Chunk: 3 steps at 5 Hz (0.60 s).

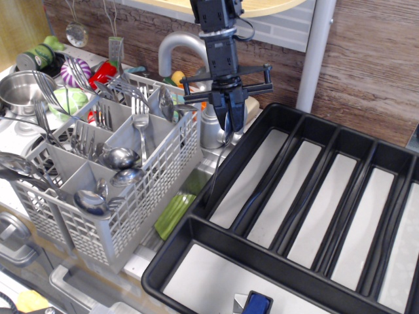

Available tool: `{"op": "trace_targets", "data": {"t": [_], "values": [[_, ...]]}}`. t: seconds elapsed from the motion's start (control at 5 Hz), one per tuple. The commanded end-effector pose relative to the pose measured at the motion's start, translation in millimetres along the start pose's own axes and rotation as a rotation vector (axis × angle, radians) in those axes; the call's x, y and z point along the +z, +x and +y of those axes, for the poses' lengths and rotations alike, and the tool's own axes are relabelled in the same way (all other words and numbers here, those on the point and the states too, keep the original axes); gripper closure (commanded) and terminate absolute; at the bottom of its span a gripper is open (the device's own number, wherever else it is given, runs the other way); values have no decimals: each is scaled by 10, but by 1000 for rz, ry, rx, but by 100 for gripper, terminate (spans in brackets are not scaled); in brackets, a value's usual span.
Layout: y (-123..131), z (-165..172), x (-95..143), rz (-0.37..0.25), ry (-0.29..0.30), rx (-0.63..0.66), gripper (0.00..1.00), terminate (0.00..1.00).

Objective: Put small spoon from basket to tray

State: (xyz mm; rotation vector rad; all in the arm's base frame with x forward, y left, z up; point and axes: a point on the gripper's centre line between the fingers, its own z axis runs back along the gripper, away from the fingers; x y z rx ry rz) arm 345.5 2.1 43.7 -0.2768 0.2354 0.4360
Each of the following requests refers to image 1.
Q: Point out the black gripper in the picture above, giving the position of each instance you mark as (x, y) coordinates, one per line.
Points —
(225, 74)

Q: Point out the steel spoon remaining in basket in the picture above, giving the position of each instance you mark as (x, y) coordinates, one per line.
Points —
(165, 103)

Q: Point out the steel fork in basket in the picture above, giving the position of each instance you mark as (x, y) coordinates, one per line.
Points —
(140, 118)

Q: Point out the large steel spoon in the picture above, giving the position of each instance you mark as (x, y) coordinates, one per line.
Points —
(119, 158)

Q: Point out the black plastic cutlery tray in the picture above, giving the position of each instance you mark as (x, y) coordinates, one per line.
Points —
(311, 215)

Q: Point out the grey plastic cutlery basket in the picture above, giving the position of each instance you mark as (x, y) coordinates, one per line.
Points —
(172, 152)

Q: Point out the steel spoon lower front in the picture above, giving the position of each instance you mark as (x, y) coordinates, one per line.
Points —
(91, 203)

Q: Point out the large spoon at left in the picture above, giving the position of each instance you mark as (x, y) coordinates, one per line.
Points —
(23, 166)

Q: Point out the yellow toy corn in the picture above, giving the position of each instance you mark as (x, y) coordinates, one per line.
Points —
(176, 77)

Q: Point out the wooden round shelf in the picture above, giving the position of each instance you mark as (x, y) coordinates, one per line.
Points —
(252, 8)

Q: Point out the red toy pepper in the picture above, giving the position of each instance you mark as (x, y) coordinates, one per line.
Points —
(106, 70)

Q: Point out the hanging small grater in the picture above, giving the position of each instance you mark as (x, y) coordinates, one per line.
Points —
(115, 42)

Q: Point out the green toy vegetable in sink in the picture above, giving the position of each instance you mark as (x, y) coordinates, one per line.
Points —
(172, 214)

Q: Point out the green toy cabbage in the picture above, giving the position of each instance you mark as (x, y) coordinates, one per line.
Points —
(71, 100)

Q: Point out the hanging slotted skimmer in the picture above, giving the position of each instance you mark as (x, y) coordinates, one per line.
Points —
(77, 33)

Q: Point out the green toy can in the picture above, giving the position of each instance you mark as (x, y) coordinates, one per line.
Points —
(36, 58)

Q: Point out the steel cooking pot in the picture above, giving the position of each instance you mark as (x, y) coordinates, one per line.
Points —
(19, 90)

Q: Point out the blue object at bottom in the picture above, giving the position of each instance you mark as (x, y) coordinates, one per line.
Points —
(257, 303)

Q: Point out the yellow object bottom left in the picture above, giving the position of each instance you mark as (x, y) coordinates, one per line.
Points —
(31, 300)

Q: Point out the grey metal post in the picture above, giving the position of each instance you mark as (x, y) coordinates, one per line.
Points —
(317, 42)

